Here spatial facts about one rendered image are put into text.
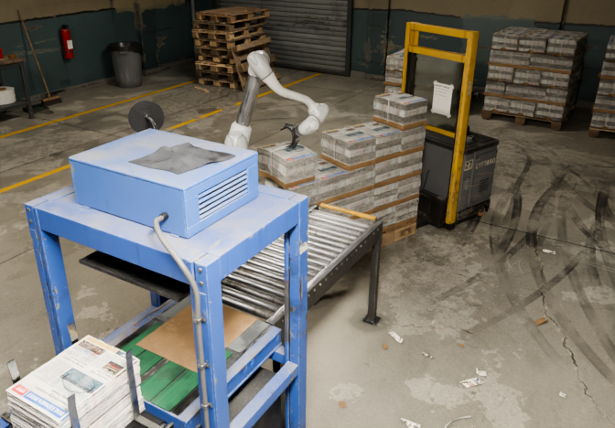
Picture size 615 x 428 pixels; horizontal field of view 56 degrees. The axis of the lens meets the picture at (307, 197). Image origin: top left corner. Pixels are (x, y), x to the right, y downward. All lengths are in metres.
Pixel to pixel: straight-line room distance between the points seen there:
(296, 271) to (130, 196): 0.79
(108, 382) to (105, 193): 0.71
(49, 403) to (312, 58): 10.56
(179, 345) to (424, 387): 1.67
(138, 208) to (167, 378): 0.82
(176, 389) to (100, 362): 0.38
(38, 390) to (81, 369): 0.16
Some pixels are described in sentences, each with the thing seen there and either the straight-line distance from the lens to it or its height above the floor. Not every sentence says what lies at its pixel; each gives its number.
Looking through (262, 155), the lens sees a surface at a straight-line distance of 4.49.
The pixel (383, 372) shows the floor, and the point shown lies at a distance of 3.91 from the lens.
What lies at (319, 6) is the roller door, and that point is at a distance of 12.00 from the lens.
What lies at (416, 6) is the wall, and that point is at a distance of 11.22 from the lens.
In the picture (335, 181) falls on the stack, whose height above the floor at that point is 0.78.
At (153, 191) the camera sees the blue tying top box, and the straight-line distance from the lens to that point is 2.16.
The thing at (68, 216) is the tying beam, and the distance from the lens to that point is 2.43.
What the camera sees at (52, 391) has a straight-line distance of 2.36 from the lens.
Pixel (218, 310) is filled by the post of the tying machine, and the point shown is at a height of 1.35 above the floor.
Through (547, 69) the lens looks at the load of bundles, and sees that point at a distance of 9.07.
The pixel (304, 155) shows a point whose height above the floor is 1.06.
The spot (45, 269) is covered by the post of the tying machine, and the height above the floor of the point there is 1.25.
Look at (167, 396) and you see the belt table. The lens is 2.61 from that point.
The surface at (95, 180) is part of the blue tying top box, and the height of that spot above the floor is 1.68.
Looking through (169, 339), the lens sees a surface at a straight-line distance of 2.90.
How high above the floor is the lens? 2.55
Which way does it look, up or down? 24 degrees down
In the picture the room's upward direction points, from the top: 1 degrees clockwise
